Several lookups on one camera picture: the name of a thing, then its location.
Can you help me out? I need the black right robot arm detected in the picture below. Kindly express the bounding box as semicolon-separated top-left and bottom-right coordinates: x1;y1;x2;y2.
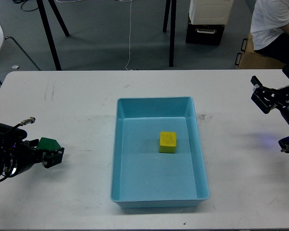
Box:
251;65;289;154

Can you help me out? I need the black table leg right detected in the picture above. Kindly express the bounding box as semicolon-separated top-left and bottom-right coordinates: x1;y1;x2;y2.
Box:
162;0;177;67

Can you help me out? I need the seated person white shirt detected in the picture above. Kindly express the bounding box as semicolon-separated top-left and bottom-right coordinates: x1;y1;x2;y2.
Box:
250;0;289;65

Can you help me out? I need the black storage box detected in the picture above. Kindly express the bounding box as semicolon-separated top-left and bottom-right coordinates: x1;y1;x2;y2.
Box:
185;21;225;46

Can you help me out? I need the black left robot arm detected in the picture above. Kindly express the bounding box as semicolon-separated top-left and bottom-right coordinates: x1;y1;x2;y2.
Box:
0;117;65;182

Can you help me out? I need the black table leg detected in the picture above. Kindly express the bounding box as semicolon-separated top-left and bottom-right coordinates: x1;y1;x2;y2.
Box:
36;0;70;71
162;0;177;67

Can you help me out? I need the black table leg left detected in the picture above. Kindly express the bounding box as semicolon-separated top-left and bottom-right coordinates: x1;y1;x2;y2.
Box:
36;0;70;71

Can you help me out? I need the white floor cable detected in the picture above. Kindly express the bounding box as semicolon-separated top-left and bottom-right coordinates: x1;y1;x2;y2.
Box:
55;0;138;71

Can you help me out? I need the black floor cable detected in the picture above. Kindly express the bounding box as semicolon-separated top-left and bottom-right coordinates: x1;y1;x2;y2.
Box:
13;0;40;12

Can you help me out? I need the light blue plastic box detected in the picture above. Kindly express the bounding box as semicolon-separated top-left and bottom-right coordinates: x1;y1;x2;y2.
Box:
111;97;210;208

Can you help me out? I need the yellow wooden block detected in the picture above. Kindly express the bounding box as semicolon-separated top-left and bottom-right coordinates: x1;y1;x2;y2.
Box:
159;131;177;154

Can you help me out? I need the brown cardboard box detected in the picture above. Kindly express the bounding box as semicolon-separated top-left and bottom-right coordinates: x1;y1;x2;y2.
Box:
235;34;285;69

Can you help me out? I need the green wooden block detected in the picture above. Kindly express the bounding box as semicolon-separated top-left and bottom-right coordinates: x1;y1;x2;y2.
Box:
37;137;61;151

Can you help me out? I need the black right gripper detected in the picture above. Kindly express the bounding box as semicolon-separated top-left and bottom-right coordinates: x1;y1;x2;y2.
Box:
250;65;289;125

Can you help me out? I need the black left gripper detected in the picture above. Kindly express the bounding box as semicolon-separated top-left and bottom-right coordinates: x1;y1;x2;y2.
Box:
4;139;65;176

